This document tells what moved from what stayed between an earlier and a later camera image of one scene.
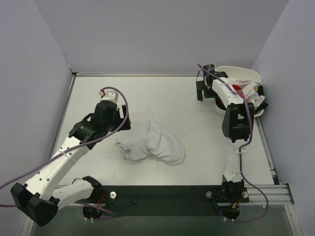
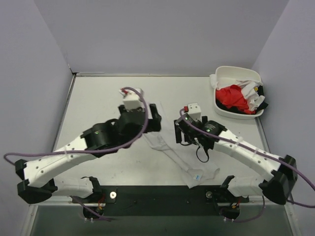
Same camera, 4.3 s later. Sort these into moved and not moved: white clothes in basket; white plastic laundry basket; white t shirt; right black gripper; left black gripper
Moved: white t shirt; left black gripper; right black gripper
Not moved: white plastic laundry basket; white clothes in basket
